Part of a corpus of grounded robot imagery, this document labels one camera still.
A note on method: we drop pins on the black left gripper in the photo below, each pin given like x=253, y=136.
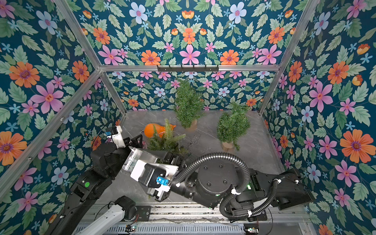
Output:
x=136, y=141

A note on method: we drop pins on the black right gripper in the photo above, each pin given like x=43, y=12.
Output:
x=172, y=158

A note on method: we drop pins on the light green fern christmas tree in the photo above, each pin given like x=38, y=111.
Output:
x=170, y=142

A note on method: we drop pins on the clear battery box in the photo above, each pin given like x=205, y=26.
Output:
x=137, y=159

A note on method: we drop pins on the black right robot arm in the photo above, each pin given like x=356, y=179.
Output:
x=225, y=181

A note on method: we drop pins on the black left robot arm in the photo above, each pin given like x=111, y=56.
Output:
x=108, y=160

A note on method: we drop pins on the dark green tree back centre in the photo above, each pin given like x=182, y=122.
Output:
x=188, y=105

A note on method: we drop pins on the dark green tree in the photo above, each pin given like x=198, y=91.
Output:
x=188, y=105
x=233, y=124

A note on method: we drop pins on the dark green tree back right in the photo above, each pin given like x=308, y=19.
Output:
x=233, y=124

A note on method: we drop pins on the orange plush toy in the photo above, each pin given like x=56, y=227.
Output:
x=151, y=129

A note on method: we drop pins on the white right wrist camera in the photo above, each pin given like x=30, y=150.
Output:
x=156, y=178

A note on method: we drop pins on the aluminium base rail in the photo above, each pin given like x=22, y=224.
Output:
x=182, y=219

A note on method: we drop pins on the black hook rail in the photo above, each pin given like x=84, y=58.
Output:
x=193, y=68

